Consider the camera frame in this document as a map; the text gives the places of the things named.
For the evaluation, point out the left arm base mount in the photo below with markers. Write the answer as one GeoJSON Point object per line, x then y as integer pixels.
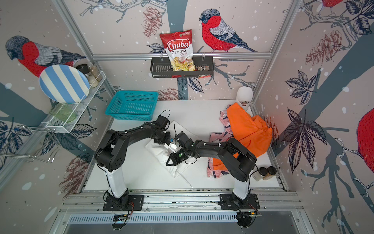
{"type": "Point", "coordinates": [125, 203]}

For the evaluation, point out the beige spice jar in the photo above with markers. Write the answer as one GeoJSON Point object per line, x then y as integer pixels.
{"type": "Point", "coordinates": [94, 76]}

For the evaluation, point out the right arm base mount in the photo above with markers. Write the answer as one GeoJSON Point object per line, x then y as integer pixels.
{"type": "Point", "coordinates": [232, 202]}

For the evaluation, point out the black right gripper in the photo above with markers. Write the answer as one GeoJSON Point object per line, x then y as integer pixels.
{"type": "Point", "coordinates": [173, 159]}

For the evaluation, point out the green glass cup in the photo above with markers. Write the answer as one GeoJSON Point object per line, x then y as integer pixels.
{"type": "Point", "coordinates": [63, 112]}

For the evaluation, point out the teal plastic basket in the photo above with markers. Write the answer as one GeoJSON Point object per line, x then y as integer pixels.
{"type": "Point", "coordinates": [133, 105]}

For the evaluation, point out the clear acrylic wall shelf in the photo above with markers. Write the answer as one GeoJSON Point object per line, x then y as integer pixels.
{"type": "Point", "coordinates": [75, 111]}

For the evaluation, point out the white mannequin head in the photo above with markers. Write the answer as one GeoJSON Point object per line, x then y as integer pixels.
{"type": "Point", "coordinates": [244, 97]}

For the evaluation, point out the metal wire rack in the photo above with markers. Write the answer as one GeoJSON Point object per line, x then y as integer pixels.
{"type": "Point", "coordinates": [30, 143]}

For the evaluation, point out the black lid shaker bottle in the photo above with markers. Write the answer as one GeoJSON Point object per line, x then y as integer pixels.
{"type": "Point", "coordinates": [260, 173]}

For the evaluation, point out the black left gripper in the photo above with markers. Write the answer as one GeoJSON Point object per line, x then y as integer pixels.
{"type": "Point", "coordinates": [168, 139]}

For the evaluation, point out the red Chuba chips bag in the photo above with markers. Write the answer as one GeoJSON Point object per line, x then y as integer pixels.
{"type": "Point", "coordinates": [179, 48]}

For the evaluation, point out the blue white striped plate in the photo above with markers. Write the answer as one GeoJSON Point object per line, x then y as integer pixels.
{"type": "Point", "coordinates": [64, 84]}

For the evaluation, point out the dark lid spice jar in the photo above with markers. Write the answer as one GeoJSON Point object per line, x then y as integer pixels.
{"type": "Point", "coordinates": [84, 68]}

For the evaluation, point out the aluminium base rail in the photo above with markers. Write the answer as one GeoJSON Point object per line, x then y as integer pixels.
{"type": "Point", "coordinates": [182, 201]}

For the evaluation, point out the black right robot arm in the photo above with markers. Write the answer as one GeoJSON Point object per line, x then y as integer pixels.
{"type": "Point", "coordinates": [238, 160]}

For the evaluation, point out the orange cloth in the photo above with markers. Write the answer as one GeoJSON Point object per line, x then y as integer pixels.
{"type": "Point", "coordinates": [252, 132]}

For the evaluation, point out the pink patterned cloth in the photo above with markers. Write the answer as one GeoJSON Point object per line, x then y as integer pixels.
{"type": "Point", "coordinates": [215, 167]}

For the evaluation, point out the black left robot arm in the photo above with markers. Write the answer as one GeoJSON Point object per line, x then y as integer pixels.
{"type": "Point", "coordinates": [111, 153]}

